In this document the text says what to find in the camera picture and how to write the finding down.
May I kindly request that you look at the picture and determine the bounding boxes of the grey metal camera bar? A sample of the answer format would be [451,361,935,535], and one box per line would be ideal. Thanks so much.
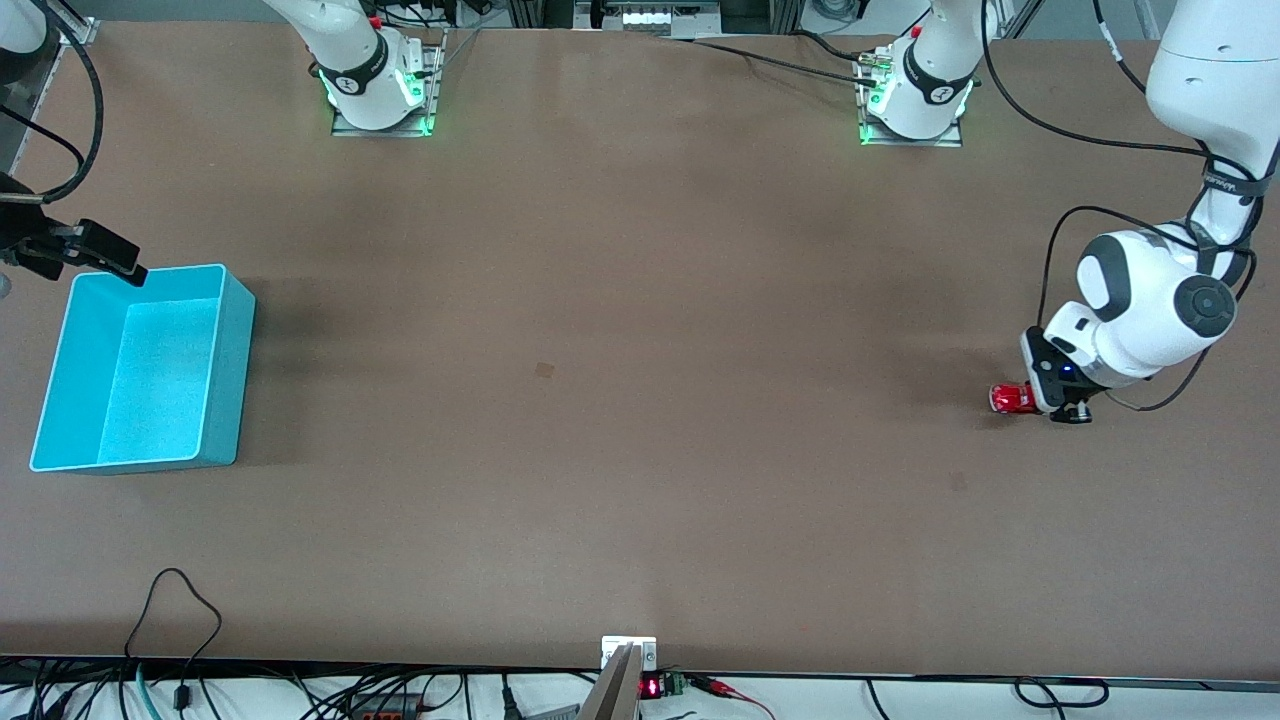
[577,644,642,720]

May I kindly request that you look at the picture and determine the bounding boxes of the red clip lead wires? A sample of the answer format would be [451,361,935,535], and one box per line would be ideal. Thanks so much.
[688,674,777,720]

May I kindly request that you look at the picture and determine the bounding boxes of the blue plastic storage box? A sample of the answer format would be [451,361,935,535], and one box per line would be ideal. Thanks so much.
[28,263,257,475]

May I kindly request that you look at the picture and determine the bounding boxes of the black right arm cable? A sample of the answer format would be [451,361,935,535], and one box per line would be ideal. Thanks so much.
[0,0,106,201]

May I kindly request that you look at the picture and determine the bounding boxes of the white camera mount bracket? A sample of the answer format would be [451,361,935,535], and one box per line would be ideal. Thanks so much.
[601,636,658,671]

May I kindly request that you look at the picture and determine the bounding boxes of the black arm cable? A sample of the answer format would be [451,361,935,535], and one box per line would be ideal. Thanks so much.
[980,0,1261,414]
[0,0,106,201]

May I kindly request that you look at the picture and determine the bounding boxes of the black coiled cable loop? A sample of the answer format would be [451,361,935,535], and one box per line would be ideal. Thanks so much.
[1012,676,1110,709]

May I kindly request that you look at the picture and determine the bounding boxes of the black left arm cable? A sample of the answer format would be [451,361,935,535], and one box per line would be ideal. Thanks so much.
[980,0,1261,414]

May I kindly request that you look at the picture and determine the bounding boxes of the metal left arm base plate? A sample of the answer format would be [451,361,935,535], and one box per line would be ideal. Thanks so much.
[857,50,965,149]

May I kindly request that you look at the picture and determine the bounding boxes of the black looped cable with block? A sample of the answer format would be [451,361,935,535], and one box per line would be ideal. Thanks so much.
[124,567,224,713]

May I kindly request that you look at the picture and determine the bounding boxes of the lit equipment rack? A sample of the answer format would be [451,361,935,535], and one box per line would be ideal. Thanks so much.
[573,0,723,34]

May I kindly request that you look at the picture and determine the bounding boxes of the thick black table cable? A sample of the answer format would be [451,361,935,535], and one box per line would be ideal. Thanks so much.
[793,29,873,63]

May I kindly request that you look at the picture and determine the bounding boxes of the thin black table cable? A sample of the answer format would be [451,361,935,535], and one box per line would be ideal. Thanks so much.
[655,36,881,87]

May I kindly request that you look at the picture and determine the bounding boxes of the dark power strip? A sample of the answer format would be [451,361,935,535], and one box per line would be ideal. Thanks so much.
[345,692,427,720]

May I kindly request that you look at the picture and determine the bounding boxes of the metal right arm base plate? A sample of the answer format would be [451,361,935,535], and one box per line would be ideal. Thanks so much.
[330,30,447,139]

